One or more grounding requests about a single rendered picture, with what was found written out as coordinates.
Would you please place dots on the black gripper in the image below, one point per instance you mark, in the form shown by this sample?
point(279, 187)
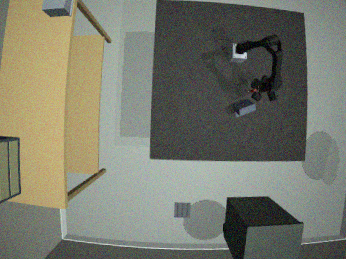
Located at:
point(257, 96)

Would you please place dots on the blue-grey sloped panel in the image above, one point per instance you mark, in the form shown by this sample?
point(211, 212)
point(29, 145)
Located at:
point(243, 107)

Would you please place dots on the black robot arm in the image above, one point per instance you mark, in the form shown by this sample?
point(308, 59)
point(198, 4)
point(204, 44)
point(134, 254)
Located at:
point(273, 83)

